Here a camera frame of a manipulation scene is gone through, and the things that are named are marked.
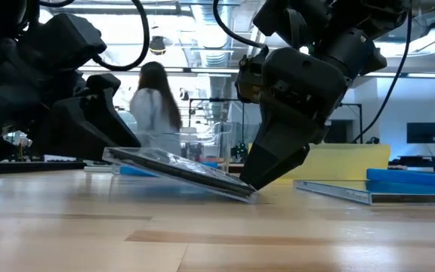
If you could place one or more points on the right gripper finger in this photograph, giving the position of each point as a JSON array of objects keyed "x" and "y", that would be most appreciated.
[
  {"x": 274, "y": 151},
  {"x": 313, "y": 138}
]

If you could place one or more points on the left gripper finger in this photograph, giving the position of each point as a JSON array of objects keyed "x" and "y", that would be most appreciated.
[
  {"x": 78, "y": 128},
  {"x": 108, "y": 98}
]

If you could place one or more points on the black clear jewel case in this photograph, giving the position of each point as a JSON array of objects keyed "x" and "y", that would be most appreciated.
[
  {"x": 334, "y": 190},
  {"x": 187, "y": 170}
]

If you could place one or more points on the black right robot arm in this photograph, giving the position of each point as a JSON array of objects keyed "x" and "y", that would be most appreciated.
[{"x": 353, "y": 22}]

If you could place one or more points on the person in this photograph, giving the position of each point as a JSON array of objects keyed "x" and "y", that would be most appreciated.
[{"x": 153, "y": 106}]

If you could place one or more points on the yellow plastic bin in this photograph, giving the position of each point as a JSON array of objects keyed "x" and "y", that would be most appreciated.
[{"x": 353, "y": 162}]

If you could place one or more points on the clear plastic bin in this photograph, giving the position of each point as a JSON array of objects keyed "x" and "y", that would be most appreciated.
[{"x": 217, "y": 143}]

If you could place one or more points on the black ceiling device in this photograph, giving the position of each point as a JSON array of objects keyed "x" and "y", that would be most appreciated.
[{"x": 157, "y": 44}]

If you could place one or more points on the black computer monitor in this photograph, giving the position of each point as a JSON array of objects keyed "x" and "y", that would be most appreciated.
[{"x": 425, "y": 132}]

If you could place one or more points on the long ceiling light strip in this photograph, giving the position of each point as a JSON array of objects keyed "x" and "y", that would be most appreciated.
[{"x": 429, "y": 75}]

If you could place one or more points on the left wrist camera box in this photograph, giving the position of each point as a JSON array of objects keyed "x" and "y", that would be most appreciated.
[{"x": 62, "y": 41}]

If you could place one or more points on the silver ventilation duct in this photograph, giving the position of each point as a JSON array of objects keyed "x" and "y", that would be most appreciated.
[{"x": 217, "y": 56}]

